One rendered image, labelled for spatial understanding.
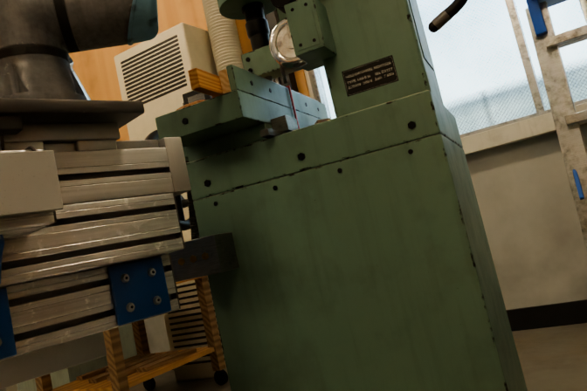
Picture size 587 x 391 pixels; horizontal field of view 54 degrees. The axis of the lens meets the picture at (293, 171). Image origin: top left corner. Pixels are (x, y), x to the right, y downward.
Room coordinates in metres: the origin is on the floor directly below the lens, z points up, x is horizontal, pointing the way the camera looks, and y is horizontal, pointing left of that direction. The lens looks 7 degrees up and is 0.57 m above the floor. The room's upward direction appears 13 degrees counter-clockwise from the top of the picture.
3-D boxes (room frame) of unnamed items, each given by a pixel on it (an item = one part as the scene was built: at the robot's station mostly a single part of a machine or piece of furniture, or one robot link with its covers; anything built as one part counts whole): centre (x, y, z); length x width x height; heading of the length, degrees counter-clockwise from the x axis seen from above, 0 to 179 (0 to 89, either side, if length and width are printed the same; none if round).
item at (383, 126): (1.41, -0.10, 0.76); 0.57 x 0.45 x 0.09; 69
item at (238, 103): (1.49, 0.11, 0.87); 0.61 x 0.30 x 0.06; 159
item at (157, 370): (2.65, 0.90, 0.32); 0.66 x 0.57 x 0.64; 149
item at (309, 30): (1.24, -0.11, 1.02); 0.09 x 0.07 x 0.12; 159
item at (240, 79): (1.44, -0.02, 0.93); 0.60 x 0.02 x 0.06; 159
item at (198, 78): (1.37, 0.04, 0.92); 0.60 x 0.02 x 0.04; 159
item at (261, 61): (1.45, -0.01, 1.03); 0.14 x 0.07 x 0.09; 69
